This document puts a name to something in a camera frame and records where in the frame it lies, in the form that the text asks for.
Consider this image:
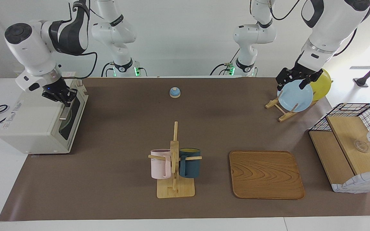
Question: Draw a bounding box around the white toaster oven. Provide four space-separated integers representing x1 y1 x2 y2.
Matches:
0 79 89 155

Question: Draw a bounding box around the light blue plate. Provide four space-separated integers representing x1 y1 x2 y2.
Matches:
277 79 314 113

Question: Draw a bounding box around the yellow plate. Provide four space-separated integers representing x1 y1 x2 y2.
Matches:
310 68 332 101

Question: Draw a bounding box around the wooden plate rack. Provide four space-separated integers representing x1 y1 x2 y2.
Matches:
265 98 317 123

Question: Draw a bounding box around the wooden two-tier shelf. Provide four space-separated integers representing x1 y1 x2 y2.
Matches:
309 115 370 186

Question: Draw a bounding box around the small clear glass dish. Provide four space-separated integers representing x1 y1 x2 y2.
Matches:
354 139 369 153

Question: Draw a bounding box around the wooden serving tray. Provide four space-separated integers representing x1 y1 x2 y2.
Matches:
229 150 305 200

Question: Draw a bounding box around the brown table mat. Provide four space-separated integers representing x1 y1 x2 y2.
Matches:
0 77 370 222

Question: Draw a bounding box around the pink mug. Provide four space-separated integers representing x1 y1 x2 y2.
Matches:
150 149 172 179

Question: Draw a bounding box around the wooden shelf box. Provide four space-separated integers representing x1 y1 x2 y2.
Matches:
331 169 370 194

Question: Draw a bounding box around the dark teal mug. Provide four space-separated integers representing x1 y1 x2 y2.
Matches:
179 148 201 179

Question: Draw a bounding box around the wooden mug tree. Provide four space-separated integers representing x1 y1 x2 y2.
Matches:
148 121 202 199

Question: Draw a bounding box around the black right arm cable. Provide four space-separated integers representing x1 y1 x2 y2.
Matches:
61 0 99 79

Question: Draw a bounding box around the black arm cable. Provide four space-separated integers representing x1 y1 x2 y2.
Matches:
61 0 99 79
249 0 370 56

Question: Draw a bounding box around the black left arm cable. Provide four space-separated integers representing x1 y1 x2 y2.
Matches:
249 0 370 56

